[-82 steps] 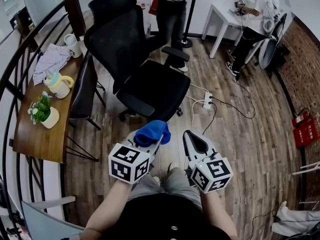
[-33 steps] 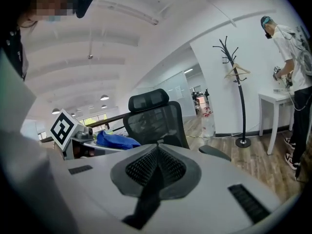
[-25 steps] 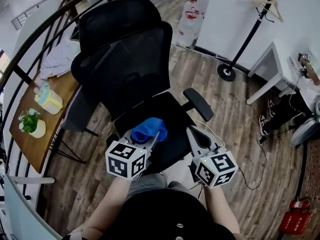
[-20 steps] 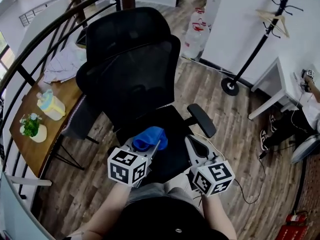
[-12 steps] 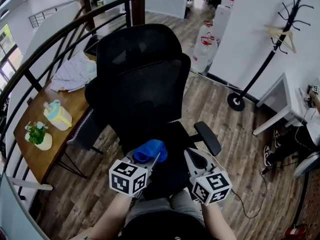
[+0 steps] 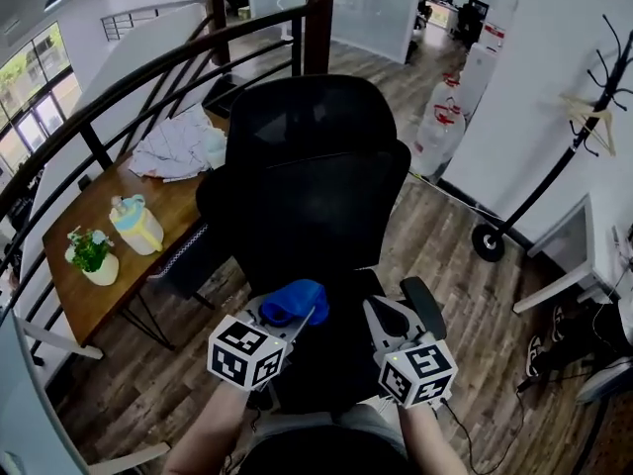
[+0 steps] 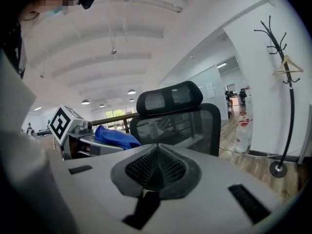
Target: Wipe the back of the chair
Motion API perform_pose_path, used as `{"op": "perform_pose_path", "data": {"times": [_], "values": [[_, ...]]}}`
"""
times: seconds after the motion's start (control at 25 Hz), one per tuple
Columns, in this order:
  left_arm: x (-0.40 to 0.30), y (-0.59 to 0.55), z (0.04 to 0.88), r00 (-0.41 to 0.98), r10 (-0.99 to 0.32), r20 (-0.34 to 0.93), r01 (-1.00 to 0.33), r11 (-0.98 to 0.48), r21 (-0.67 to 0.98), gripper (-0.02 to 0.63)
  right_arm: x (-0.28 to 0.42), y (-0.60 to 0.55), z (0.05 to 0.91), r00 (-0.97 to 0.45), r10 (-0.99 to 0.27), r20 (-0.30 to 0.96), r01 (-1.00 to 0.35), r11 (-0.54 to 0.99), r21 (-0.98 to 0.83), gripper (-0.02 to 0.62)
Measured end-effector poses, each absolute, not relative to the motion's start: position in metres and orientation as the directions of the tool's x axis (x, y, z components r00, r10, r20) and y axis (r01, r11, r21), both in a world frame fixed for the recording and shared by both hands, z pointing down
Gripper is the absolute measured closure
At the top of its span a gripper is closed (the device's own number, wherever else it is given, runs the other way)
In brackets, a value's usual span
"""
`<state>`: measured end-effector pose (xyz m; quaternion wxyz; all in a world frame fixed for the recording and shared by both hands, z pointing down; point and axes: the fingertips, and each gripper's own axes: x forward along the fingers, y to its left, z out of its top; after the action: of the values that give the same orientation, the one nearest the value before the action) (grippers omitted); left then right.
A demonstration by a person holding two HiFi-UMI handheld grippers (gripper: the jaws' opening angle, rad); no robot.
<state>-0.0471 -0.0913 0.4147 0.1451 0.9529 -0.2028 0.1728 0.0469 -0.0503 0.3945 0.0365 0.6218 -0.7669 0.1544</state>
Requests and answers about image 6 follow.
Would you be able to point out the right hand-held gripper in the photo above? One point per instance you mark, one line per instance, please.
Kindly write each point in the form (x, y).
(418, 371)

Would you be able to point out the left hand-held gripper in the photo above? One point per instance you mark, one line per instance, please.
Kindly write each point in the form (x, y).
(242, 354)

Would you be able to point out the blue cloth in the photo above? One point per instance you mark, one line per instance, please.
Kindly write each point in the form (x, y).
(297, 297)

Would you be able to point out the black mesh office chair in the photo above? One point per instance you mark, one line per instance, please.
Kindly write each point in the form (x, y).
(306, 216)

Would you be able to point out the person's left forearm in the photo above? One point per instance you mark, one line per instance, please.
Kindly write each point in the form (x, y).
(207, 433)

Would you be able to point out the person's right forearm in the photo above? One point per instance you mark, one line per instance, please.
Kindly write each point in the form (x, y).
(430, 443)

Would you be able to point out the black chair armrest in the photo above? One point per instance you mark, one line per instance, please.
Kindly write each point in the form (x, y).
(425, 310)

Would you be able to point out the black chair seat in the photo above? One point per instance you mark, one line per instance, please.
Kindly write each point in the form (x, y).
(336, 364)

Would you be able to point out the dark chair with patterned trim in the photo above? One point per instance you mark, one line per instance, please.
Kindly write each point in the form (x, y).
(198, 260)

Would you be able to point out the person's black shirt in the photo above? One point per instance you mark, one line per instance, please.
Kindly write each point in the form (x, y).
(321, 455)

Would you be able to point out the yellow black floor strip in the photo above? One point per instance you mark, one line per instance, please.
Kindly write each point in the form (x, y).
(420, 177)

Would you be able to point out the white table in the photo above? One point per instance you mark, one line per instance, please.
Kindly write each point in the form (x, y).
(554, 295)

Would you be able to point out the wooden table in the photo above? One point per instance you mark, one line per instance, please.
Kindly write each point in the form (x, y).
(163, 201)

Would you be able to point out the cream pitcher with blue lid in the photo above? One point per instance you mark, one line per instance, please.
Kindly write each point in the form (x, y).
(136, 225)

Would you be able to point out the white jug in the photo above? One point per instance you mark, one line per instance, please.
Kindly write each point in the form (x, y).
(216, 146)

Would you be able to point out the green plant in cream pot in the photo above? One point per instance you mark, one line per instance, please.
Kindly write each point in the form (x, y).
(94, 260)

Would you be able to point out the white checked fabric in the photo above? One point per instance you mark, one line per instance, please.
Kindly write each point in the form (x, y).
(173, 146)

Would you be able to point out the black coat stand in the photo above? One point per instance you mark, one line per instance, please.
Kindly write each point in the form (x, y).
(544, 186)

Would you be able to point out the black mesh chair headrest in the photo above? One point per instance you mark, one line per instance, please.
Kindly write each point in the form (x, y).
(316, 112)

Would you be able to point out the grey office chair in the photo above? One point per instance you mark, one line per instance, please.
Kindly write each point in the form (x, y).
(608, 379)

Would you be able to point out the small black box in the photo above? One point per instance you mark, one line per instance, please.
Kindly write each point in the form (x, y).
(84, 182)

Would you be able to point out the white water dispenser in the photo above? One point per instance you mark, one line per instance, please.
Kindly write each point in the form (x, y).
(482, 77)

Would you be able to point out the white desk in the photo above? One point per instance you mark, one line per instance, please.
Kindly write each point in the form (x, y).
(29, 413)

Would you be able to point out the black curved railing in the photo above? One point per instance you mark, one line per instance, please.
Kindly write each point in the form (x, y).
(148, 69)

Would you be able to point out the red and white sign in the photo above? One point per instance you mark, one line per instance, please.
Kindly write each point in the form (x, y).
(494, 35)

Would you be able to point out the large window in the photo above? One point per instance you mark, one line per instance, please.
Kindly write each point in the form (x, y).
(29, 97)

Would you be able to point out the distant metal railing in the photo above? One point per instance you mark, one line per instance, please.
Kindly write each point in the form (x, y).
(128, 18)

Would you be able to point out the dark wooden railing post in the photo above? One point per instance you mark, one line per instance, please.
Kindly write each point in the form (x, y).
(319, 23)
(220, 18)

